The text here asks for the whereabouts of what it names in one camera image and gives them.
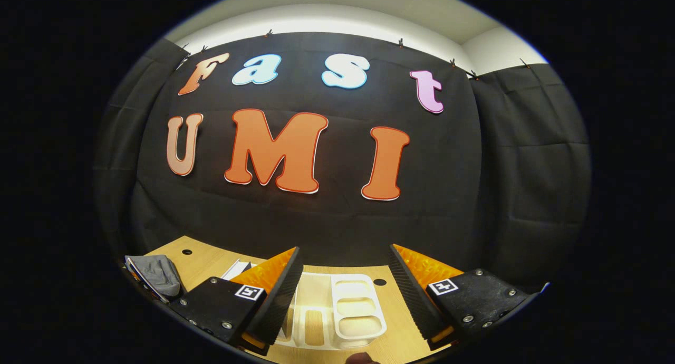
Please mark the row of black cloth clips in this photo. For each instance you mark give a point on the row of black cloth clips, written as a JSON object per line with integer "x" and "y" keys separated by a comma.
{"x": 401, "y": 41}

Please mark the white bookshelf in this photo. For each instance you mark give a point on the white bookshelf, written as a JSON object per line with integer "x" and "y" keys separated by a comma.
{"x": 358, "y": 306}

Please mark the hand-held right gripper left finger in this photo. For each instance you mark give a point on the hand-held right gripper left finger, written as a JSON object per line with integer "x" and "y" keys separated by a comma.
{"x": 274, "y": 306}

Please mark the black backdrop cloth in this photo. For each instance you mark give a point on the black backdrop cloth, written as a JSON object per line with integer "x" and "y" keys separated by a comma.
{"x": 337, "y": 227}

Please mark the grey schoolbag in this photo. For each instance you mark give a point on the grey schoolbag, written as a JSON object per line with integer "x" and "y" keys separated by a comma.
{"x": 158, "y": 274}

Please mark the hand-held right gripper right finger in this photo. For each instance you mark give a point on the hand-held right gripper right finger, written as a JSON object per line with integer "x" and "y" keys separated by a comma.
{"x": 416, "y": 300}

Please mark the grey photo cover book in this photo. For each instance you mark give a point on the grey photo cover book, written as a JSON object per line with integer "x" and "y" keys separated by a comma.
{"x": 235, "y": 269}

